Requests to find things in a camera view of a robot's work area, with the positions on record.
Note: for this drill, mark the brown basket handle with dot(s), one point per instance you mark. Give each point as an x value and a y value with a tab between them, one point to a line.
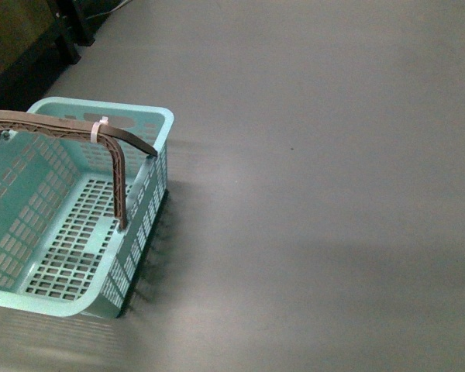
73	129

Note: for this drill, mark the white zip tie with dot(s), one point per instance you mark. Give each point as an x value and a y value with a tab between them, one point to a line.
96	128

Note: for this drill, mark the light blue plastic basket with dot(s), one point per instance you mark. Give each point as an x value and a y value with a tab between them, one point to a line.
61	250

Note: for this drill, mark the dark furniture leg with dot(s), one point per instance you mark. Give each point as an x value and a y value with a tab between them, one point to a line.
75	25

